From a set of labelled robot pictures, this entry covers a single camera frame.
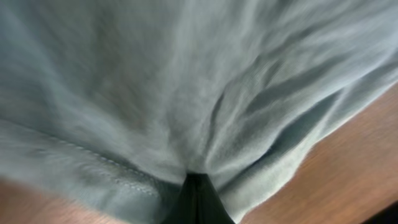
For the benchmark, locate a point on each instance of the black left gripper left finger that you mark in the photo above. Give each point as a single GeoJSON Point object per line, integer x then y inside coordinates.
{"type": "Point", "coordinates": [185, 209]}

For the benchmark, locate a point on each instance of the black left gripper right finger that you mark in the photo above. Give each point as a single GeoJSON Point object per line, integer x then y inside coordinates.
{"type": "Point", "coordinates": [210, 209]}

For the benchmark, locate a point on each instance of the light blue t-shirt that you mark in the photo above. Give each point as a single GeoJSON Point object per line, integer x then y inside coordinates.
{"type": "Point", "coordinates": [112, 103]}

